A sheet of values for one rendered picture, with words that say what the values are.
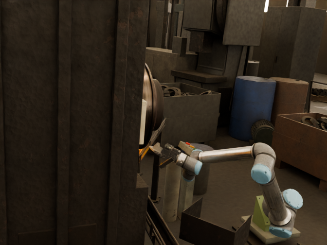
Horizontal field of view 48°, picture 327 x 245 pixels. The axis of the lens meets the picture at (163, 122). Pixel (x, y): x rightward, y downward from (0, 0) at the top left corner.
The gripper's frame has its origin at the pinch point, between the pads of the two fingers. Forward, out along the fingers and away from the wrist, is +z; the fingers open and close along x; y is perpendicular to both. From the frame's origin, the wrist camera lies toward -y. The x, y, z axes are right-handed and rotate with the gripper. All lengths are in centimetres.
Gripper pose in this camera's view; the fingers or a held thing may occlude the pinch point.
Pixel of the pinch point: (150, 148)
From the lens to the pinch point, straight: 251.4
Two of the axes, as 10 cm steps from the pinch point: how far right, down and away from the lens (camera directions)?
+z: -9.0, -4.3, 1.1
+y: 3.8, -8.7, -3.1
